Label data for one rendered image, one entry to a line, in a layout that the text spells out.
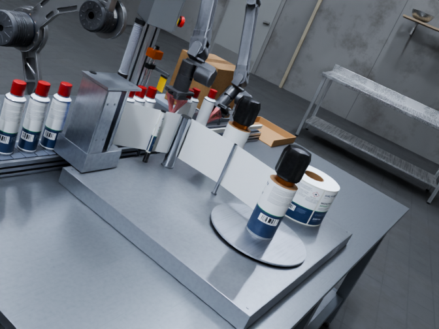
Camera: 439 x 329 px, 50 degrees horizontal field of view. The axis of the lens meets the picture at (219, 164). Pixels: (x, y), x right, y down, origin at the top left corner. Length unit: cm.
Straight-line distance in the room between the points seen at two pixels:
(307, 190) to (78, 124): 76
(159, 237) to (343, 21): 859
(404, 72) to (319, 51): 161
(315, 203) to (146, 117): 63
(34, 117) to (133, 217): 39
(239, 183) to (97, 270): 58
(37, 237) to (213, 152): 64
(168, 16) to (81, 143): 53
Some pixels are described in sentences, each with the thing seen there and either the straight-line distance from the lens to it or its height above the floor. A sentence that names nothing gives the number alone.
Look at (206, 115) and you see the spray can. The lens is 202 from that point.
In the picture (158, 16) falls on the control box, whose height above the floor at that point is 132.
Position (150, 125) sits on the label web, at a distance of 156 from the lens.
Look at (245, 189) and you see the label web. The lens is 151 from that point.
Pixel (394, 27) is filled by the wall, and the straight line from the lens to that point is 950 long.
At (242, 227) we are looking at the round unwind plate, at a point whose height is 89.
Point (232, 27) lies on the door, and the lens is 1009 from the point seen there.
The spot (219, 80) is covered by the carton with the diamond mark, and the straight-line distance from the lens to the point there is 236.
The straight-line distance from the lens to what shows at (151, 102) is 168.
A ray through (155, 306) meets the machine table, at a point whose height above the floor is 83.
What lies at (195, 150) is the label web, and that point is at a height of 98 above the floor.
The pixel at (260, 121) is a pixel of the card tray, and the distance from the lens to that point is 287.
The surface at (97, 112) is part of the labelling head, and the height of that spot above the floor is 107.
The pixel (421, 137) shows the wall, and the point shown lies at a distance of 958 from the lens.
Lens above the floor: 151
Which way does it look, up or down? 20 degrees down
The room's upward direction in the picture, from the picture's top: 24 degrees clockwise
